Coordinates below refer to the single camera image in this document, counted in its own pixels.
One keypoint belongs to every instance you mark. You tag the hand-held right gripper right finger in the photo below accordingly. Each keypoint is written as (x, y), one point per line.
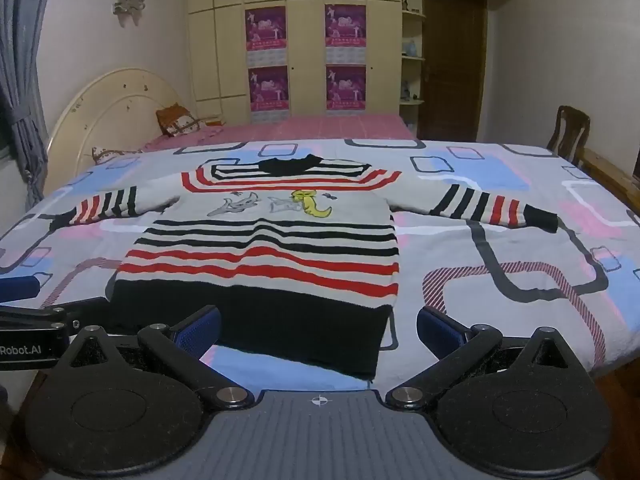
(440, 330)

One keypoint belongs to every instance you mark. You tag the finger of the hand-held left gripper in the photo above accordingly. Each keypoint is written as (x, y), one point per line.
(60, 315)
(17, 290)

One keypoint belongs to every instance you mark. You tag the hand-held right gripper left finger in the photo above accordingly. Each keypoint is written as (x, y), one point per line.
(197, 327)

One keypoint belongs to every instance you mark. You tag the striped cartoon sweater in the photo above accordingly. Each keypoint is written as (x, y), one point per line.
(260, 240)

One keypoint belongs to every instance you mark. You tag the grey printed blanket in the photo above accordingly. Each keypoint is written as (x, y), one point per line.
(500, 240)

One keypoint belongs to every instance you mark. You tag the brown white patterned pillow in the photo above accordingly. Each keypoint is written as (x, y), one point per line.
(107, 154)

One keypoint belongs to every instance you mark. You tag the orange patterned pillow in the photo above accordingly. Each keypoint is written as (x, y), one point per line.
(175, 120)

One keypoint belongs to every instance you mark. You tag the cream bed headboard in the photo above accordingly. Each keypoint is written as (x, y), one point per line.
(115, 105)

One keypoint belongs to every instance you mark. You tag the cream corner shelf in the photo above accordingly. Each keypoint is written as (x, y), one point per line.
(412, 102)

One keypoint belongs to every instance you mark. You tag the pink bed sheet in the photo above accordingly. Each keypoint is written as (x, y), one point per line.
(310, 127)

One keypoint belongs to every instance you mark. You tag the grey curtain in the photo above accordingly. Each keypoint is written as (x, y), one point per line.
(22, 60)

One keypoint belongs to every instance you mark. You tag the wooden chair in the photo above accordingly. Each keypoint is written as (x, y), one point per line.
(567, 130)

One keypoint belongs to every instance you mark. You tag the brown wooden door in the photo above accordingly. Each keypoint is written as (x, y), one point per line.
(450, 70)

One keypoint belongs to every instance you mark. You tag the pale blue figurine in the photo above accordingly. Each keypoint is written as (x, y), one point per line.
(410, 49)

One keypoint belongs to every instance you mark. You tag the cream wardrobe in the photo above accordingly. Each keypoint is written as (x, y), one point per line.
(305, 35)

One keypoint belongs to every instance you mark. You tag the wooden bed frame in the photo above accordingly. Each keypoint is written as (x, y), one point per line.
(607, 170)

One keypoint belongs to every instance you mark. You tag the purple wall poster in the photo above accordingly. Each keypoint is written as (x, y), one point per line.
(345, 27)
(269, 90)
(265, 30)
(346, 87)

